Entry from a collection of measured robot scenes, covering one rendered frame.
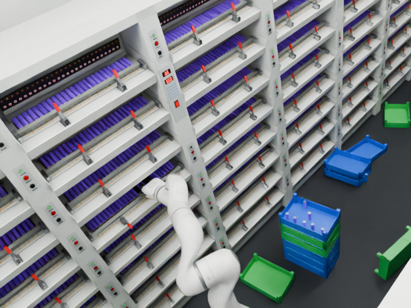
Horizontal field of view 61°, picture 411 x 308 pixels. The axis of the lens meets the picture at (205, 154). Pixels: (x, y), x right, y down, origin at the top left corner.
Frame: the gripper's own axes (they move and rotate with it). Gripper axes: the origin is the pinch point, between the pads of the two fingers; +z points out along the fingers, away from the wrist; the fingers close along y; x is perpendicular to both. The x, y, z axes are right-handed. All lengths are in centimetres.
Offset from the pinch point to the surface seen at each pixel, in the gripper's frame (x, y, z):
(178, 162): 2.3, -21.5, 0.0
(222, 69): -32, -63, -10
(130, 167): -14.2, 3.3, -3.3
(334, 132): 78, -163, 5
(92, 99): -53, 5, -12
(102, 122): -39.5, 3.3, -0.8
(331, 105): 49, -159, 1
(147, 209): 9.0, 7.6, -5.7
